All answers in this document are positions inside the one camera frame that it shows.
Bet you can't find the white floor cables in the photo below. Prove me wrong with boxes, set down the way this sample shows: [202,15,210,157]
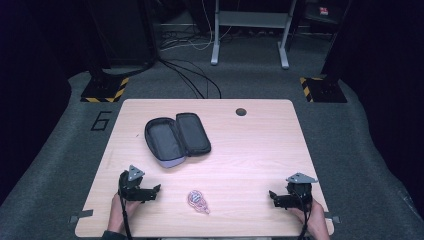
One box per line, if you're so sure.
[159,0,234,53]

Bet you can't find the pink cable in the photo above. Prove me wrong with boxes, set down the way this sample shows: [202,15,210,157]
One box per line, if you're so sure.
[186,189,211,215]

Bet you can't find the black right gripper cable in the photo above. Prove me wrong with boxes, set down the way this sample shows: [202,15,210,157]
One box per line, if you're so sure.
[293,188,313,240]

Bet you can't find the white metal desk frame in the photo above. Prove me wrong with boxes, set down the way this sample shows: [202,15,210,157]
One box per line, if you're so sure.
[210,0,298,70]

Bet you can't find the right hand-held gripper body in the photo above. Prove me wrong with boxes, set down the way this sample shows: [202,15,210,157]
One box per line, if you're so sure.
[281,172,319,212]

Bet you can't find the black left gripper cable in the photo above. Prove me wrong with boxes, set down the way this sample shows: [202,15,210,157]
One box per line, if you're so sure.
[118,188,134,240]

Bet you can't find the black floor cables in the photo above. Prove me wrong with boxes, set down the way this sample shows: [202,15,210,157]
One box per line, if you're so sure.
[155,57,223,100]

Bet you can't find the black zipper case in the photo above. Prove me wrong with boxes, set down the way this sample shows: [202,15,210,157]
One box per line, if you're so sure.
[143,112,213,169]

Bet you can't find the person's left hand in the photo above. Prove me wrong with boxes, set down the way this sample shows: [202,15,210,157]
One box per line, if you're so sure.
[106,192,143,235]

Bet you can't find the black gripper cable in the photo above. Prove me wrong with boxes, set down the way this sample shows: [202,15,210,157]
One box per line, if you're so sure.
[293,188,313,240]
[118,188,134,240]

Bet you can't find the black stand base striped edge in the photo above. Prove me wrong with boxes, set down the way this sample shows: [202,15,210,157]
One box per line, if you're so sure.
[298,76,348,104]
[80,76,130,104]

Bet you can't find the large black cabinet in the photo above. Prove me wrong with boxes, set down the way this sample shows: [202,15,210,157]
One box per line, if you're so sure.
[84,0,158,69]

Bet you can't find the person's right hand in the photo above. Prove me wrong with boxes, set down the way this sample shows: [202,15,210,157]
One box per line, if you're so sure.
[289,197,332,240]

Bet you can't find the dark box with red label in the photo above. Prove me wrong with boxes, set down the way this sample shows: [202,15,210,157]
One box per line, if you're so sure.
[303,2,336,25]

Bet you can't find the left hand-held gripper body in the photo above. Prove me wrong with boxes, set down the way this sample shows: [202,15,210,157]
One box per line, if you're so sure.
[118,164,152,203]

